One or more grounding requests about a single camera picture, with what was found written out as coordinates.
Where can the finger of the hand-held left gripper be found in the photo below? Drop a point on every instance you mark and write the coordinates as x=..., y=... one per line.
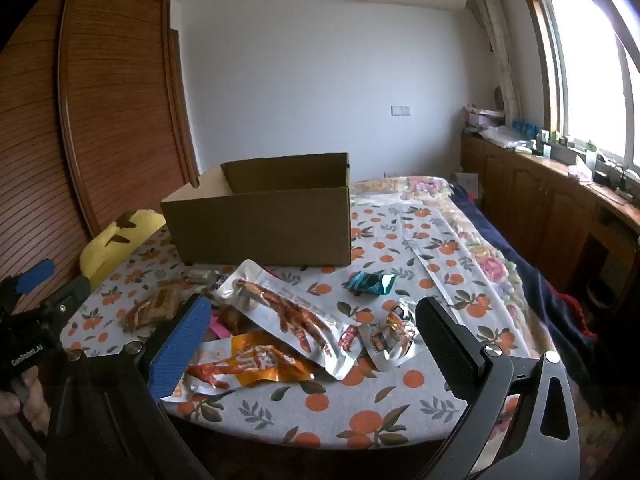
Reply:
x=67, y=295
x=35, y=274

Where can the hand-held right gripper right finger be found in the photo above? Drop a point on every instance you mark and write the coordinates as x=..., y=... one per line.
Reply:
x=450, y=355

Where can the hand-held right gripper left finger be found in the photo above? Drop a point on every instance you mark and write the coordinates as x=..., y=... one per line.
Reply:
x=180, y=345

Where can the pink snack packet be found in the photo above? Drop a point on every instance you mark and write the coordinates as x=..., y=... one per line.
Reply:
x=220, y=327

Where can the white orange blue snack packet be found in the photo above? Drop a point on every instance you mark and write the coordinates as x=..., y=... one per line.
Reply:
x=395, y=335

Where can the small clear brown snack packet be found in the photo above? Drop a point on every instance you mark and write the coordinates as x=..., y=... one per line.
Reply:
x=197, y=276

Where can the orange and white snack packet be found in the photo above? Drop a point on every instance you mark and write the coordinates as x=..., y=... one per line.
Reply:
x=260, y=360

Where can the teal snack packet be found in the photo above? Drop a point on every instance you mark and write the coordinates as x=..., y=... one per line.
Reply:
x=370, y=282

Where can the long silver red snack packet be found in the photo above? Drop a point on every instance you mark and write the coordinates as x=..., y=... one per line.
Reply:
x=295, y=320

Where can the brown cardboard box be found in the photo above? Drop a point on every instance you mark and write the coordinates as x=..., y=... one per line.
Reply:
x=260, y=230

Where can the person's left hand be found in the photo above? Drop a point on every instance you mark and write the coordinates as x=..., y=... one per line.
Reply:
x=32, y=395

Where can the yellow plush pillow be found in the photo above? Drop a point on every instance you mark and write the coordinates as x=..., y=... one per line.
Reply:
x=105, y=255

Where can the orange fruit print cloth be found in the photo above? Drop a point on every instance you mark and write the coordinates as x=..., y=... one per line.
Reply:
x=400, y=410

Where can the floral blanket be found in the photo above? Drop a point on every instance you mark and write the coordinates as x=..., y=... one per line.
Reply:
x=480, y=255

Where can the dark blue blanket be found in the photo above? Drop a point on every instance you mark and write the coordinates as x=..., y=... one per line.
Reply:
x=550, y=310

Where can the red cloth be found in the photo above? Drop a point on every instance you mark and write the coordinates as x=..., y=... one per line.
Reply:
x=582, y=317

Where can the dark waste bin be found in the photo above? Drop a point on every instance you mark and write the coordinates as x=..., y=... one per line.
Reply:
x=600, y=296

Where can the long wooden cabinet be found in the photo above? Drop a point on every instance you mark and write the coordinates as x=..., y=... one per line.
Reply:
x=540, y=210

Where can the white paper bag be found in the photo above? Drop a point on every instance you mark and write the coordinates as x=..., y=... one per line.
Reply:
x=466, y=185

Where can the brown slatted wooden wardrobe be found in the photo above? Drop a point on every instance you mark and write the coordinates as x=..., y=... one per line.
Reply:
x=110, y=110

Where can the white plastic bag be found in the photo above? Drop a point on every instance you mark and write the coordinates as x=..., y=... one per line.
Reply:
x=505, y=137

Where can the white tissue pack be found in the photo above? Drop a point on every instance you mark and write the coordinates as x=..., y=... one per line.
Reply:
x=581, y=170

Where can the stack of pink boxes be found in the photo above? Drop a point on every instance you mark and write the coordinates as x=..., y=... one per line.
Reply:
x=482, y=119

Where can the row of blue bottles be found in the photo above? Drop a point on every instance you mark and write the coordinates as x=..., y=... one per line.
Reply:
x=525, y=128

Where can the wood framed window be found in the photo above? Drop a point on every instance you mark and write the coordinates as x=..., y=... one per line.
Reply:
x=590, y=70

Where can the pale patterned curtain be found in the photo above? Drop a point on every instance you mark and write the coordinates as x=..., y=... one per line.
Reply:
x=495, y=35

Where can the white wall switch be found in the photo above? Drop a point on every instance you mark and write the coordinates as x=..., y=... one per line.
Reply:
x=401, y=110

